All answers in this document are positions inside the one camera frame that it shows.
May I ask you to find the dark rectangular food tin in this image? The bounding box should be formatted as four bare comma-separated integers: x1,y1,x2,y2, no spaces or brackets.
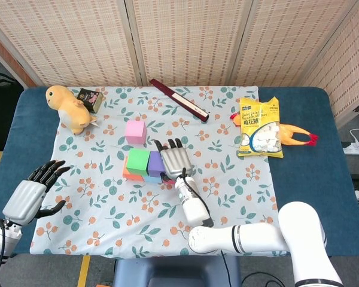
77,87,104,114

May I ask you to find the green foam cube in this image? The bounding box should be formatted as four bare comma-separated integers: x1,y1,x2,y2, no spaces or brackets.
126,148,151,176

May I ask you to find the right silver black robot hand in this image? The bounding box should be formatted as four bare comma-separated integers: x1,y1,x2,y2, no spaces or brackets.
154,138,194,183

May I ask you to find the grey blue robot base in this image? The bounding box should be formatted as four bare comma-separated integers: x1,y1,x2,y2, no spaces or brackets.
112,256,242,287

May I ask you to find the black chair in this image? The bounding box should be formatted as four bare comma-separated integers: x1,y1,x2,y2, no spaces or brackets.
0,73,23,152

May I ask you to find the purple foam cube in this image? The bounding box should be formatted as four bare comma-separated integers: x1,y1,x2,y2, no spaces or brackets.
147,151,166,177

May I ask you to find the white power strip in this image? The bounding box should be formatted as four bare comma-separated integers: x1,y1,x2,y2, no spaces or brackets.
342,142,359,155

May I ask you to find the woven folding screen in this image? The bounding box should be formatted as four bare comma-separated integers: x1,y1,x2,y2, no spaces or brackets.
0,0,359,120

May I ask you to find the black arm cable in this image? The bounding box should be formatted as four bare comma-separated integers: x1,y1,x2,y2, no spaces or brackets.
181,167,288,287
0,218,8,287

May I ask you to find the dark red folded fan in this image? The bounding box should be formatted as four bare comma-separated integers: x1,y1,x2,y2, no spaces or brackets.
149,78,210,123

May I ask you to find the yellow plush animal toy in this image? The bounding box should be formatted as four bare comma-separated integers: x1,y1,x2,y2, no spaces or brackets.
45,85,98,136

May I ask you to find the yellow rubber chicken toy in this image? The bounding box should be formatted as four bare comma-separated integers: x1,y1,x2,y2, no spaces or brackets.
229,112,320,148

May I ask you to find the orange foam cube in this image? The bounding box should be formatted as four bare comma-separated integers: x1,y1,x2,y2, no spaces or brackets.
122,158,145,182

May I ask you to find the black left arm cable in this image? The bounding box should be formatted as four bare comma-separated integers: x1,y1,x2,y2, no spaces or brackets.
0,218,8,287

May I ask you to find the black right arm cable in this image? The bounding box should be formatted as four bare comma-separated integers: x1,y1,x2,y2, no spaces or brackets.
181,167,288,287

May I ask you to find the pink foam cube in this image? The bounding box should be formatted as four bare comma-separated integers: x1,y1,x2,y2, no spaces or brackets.
124,120,147,145

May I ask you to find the yellow marshmallow bag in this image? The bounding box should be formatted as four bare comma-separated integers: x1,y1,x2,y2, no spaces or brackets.
238,96,284,158

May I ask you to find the floral patterned tablecloth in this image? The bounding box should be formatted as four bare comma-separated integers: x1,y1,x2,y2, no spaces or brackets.
29,86,287,259

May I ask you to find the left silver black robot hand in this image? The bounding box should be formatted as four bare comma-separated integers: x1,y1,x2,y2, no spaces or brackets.
2,160,71,227

